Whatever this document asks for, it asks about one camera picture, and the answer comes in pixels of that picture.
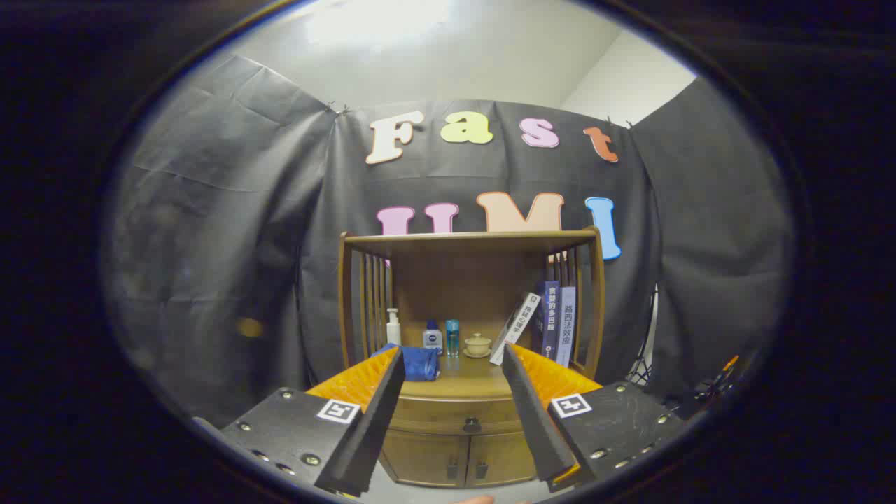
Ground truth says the black backdrop cloth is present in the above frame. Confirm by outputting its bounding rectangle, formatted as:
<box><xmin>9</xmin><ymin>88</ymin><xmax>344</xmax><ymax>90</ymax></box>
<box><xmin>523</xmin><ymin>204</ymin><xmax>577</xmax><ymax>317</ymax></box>
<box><xmin>105</xmin><ymin>55</ymin><xmax>795</xmax><ymax>428</ymax></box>

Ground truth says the wooden cabinet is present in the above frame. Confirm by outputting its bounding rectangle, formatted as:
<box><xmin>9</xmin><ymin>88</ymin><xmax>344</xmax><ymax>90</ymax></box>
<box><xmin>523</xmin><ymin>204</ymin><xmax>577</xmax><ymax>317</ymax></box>
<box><xmin>338</xmin><ymin>227</ymin><xmax>606</xmax><ymax>489</ymax></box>

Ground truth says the dark blue book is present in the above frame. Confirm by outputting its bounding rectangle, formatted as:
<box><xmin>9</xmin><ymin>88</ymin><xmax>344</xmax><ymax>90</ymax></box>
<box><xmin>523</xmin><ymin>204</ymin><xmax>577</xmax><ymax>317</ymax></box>
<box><xmin>535</xmin><ymin>280</ymin><xmax>561</xmax><ymax>361</ymax></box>

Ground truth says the wooden countertop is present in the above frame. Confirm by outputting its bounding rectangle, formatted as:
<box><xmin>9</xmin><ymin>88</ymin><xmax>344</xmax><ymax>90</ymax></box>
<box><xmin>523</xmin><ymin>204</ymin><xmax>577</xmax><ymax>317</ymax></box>
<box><xmin>391</xmin><ymin>353</ymin><xmax>561</xmax><ymax>402</ymax></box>

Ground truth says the black tripod stand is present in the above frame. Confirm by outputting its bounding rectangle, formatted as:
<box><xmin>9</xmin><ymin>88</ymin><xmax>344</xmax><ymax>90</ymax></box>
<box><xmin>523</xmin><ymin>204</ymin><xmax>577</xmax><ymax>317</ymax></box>
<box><xmin>625</xmin><ymin>287</ymin><xmax>659</xmax><ymax>387</ymax></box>

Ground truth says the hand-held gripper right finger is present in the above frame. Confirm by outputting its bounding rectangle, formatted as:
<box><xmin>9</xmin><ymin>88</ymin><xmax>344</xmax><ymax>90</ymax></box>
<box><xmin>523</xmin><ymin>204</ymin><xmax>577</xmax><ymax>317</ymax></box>
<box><xmin>500</xmin><ymin>343</ymin><xmax>685</xmax><ymax>494</ymax></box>

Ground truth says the pale purple book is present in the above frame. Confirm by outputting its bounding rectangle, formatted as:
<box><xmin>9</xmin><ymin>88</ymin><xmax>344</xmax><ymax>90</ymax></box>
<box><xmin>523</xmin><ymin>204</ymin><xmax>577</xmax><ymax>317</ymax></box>
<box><xmin>555</xmin><ymin>286</ymin><xmax>577</xmax><ymax>368</ymax></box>

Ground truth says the orange and black device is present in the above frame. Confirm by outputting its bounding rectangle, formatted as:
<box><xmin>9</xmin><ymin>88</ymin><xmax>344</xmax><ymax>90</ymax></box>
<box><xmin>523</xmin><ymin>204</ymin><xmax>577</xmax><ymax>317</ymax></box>
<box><xmin>696</xmin><ymin>355</ymin><xmax>741</xmax><ymax>415</ymax></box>

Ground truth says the wooden cabinet door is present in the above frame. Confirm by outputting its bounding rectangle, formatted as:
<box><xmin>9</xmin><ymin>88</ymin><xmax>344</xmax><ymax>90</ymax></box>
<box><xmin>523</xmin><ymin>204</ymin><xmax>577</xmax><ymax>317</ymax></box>
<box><xmin>380</xmin><ymin>429</ymin><xmax>468</xmax><ymax>488</ymax></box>
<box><xmin>467</xmin><ymin>432</ymin><xmax>538</xmax><ymax>488</ymax></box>

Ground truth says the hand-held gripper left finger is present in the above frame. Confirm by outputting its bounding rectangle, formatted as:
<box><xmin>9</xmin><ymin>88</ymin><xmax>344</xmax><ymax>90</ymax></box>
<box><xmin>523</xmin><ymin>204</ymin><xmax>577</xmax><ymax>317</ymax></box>
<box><xmin>203</xmin><ymin>346</ymin><xmax>407</xmax><ymax>499</ymax></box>

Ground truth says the white book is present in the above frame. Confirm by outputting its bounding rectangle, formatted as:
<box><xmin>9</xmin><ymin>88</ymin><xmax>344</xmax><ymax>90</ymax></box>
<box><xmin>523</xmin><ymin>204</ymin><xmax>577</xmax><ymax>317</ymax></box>
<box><xmin>489</xmin><ymin>293</ymin><xmax>542</xmax><ymax>366</ymax></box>

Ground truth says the blue folded towel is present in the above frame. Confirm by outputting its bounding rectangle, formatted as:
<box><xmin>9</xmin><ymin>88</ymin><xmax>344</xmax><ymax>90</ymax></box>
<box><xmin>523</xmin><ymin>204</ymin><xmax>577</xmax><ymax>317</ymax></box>
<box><xmin>369</xmin><ymin>343</ymin><xmax>442</xmax><ymax>382</ymax></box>

